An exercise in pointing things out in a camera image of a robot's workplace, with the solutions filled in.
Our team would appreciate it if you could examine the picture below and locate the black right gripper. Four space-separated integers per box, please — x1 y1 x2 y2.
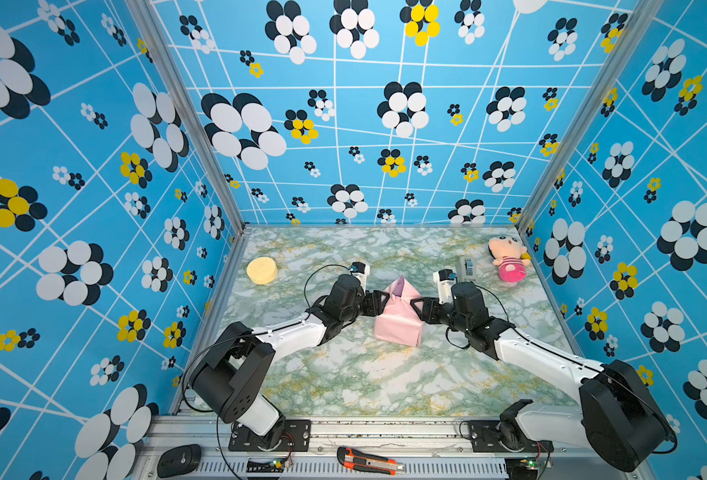
409 297 471 337

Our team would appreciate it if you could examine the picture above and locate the purple wrapping paper sheet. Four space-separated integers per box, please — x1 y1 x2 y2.
373 276 423 347

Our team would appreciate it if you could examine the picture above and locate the small grey white device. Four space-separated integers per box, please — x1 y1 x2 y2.
457 256 479 283

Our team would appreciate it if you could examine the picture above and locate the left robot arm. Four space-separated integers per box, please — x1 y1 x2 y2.
182 274 389 449

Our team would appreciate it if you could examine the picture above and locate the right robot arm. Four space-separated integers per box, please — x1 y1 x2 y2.
411 281 679 472

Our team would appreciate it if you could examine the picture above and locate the pink plush doll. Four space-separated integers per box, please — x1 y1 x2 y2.
487 235 531 284

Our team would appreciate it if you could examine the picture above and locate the yellow round sponge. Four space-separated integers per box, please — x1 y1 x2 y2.
246 257 279 285

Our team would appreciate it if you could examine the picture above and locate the orange black utility knife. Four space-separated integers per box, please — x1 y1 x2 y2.
337 446 405 476

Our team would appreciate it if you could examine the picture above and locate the right small circuit board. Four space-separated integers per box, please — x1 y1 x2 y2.
505 458 541 479

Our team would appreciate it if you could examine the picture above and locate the small circuit board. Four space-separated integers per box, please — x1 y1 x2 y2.
246 459 289 473
505 458 541 479

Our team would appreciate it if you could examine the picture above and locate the left small circuit board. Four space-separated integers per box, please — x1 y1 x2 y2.
246 459 289 473

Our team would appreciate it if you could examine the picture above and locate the black computer mouse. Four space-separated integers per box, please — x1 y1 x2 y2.
157 444 203 479

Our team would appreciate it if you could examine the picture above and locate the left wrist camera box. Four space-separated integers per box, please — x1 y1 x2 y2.
350 261 371 290

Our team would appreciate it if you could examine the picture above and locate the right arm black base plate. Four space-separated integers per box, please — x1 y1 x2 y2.
465 420 555 455

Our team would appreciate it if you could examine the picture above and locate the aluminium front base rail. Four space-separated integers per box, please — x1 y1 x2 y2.
131 416 655 479

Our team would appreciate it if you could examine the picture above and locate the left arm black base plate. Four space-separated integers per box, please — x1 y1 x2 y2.
228 417 312 453

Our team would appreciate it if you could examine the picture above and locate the aluminium frame post left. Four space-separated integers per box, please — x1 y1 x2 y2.
127 0 245 238

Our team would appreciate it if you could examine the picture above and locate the aluminium frame post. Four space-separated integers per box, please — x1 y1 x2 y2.
515 0 665 235
127 0 245 238

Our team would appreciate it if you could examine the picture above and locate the aluminium frame post right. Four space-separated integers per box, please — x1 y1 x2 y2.
515 0 665 235

